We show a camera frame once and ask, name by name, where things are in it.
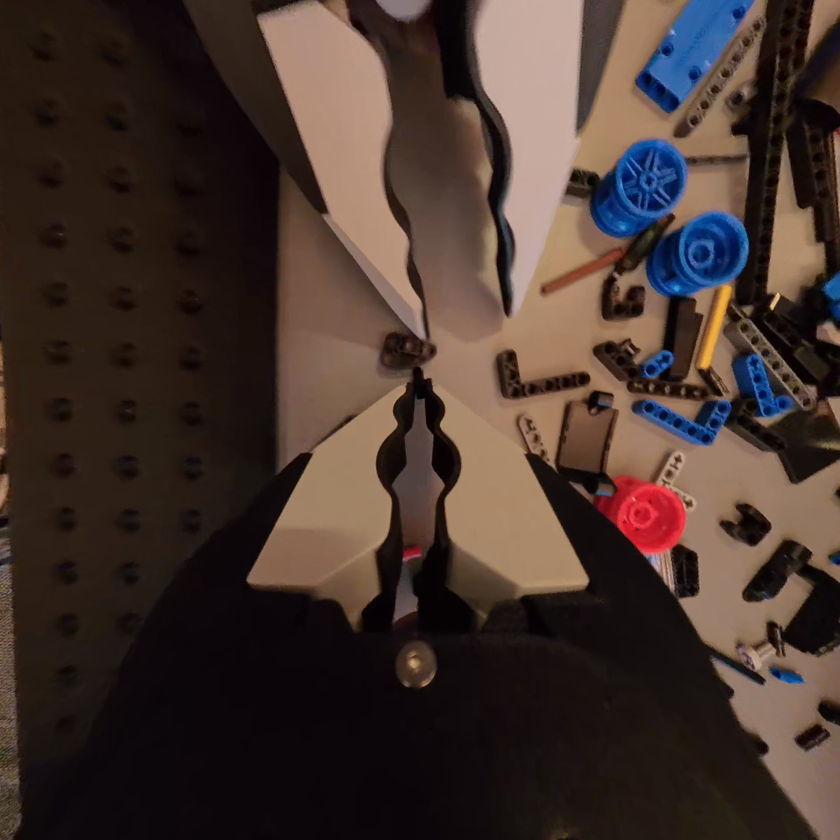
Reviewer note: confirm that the striped sticker sheet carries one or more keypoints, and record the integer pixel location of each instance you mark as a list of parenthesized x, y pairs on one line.
[(659, 568)]

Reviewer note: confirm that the thin black axle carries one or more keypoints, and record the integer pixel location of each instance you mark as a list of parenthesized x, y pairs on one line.
[(715, 158)]

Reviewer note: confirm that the grey holed beam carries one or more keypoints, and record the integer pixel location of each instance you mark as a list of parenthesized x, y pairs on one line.
[(781, 367)]

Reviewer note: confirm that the black wedge panel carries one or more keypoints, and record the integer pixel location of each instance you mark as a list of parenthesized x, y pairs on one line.
[(810, 439)]

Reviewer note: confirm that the short blue beam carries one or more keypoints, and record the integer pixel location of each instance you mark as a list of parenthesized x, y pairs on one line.
[(753, 384)]

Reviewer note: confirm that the small grey connector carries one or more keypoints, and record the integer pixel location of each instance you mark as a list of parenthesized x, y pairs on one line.
[(740, 95)]

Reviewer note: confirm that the dark rod connector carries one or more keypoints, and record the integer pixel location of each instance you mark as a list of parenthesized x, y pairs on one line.
[(646, 239)]

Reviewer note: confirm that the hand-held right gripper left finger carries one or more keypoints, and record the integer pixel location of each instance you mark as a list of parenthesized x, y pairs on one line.
[(328, 512)]

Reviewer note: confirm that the black fork connector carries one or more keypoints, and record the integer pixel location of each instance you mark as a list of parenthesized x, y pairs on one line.
[(748, 528)]

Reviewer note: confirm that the dark perforated panel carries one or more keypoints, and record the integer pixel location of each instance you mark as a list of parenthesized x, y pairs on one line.
[(131, 328)]

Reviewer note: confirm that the long dark axle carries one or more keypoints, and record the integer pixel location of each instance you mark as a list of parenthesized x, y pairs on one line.
[(738, 668)]

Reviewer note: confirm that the blue wheel rim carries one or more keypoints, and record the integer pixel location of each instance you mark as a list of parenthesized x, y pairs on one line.
[(702, 253), (646, 177)]

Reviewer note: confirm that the blue panel piece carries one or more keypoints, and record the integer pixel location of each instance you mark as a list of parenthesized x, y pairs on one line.
[(695, 52)]

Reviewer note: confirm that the short black angled beam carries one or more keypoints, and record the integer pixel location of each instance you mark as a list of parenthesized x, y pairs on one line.
[(613, 358)]

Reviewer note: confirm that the tall black brick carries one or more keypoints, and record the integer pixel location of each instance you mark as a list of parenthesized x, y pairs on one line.
[(681, 334)]

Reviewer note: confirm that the bulky black piece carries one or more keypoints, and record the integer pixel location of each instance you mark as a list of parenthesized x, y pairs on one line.
[(817, 617)]

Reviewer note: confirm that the light grey thin liftarm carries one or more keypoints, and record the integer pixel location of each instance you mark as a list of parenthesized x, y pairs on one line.
[(673, 466), (533, 436)]

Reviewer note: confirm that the black connector pin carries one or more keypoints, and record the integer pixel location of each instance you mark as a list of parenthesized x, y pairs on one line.
[(418, 380)]

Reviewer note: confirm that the black flat panel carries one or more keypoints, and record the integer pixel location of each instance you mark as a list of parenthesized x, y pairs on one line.
[(584, 436)]

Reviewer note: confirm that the blue L beam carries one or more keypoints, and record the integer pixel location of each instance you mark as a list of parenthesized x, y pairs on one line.
[(669, 420)]

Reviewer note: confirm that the small black L beam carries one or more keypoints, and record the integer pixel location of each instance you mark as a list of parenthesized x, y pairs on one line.
[(613, 305)]

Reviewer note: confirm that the black straight beam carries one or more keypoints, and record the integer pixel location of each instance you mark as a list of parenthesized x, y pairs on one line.
[(666, 389)]

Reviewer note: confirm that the brown axle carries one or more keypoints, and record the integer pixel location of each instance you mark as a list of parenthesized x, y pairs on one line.
[(577, 272)]

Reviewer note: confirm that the long black connector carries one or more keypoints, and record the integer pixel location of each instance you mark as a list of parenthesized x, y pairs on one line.
[(778, 568)]

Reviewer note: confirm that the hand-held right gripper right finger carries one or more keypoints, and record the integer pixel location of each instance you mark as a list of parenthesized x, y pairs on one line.
[(505, 518)]

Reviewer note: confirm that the large black L beam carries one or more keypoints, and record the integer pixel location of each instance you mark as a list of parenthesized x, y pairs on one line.
[(551, 386)]

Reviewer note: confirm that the long black beam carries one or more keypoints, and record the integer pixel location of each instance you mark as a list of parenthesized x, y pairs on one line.
[(768, 197)]

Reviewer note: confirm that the dark grey long beam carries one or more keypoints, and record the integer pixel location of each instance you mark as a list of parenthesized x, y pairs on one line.
[(728, 73)]

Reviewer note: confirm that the red wheel rim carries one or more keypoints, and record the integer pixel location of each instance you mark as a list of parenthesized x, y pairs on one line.
[(640, 515)]

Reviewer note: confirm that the blue curved panel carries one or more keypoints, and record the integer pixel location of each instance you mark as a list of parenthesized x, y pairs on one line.
[(830, 295)]

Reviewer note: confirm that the small black ribbed piece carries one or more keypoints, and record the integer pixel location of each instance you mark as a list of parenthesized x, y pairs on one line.
[(812, 736)]

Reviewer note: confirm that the black oval beam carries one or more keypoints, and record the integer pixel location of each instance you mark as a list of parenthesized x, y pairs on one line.
[(830, 712)]

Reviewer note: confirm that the yellow axle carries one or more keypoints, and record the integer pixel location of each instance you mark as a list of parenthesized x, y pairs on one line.
[(715, 325)]

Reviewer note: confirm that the grey white axle pin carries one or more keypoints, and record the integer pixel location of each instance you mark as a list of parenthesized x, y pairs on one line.
[(751, 655)]

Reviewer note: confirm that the small blue beam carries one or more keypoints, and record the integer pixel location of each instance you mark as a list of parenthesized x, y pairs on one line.
[(656, 364)]

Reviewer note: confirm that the small black holed piece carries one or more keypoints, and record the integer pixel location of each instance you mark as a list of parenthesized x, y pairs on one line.
[(583, 184)]

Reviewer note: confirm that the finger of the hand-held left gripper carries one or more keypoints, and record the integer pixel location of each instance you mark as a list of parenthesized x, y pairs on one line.
[(538, 98), (328, 131)]

